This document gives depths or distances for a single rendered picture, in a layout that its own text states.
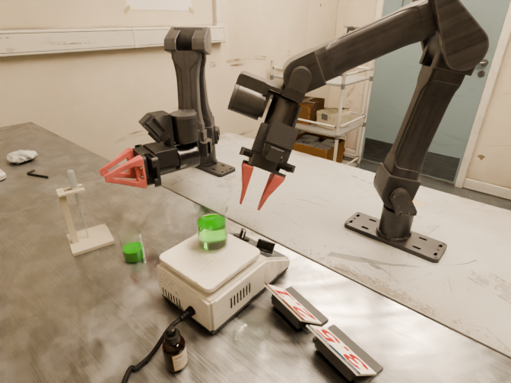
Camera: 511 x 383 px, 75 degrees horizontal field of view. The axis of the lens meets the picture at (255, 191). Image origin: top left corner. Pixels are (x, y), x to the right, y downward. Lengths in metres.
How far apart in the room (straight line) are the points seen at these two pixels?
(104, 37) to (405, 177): 1.59
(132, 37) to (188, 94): 1.21
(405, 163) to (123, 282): 0.56
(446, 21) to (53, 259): 0.80
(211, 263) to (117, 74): 1.60
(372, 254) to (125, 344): 0.47
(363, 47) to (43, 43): 1.47
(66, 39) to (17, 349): 1.46
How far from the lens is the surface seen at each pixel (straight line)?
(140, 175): 0.73
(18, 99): 1.85
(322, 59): 0.59
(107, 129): 2.02
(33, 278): 0.75
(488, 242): 0.87
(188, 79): 0.82
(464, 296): 0.69
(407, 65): 3.37
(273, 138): 0.52
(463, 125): 3.32
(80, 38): 1.88
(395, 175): 0.68
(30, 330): 0.65
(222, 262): 0.53
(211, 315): 0.52
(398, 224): 0.74
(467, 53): 0.64
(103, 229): 0.81
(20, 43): 1.80
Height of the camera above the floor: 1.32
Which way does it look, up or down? 27 degrees down
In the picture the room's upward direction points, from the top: straight up
